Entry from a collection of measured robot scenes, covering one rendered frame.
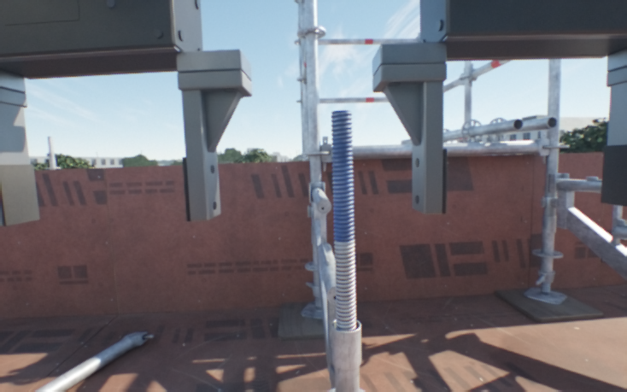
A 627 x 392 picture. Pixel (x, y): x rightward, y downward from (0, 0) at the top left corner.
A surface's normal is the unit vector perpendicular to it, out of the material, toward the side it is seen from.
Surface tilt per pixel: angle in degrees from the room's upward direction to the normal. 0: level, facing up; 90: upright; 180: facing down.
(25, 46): 90
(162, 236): 90
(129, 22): 90
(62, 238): 90
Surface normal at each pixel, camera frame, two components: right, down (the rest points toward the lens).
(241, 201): 0.06, 0.10
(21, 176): 1.00, -0.03
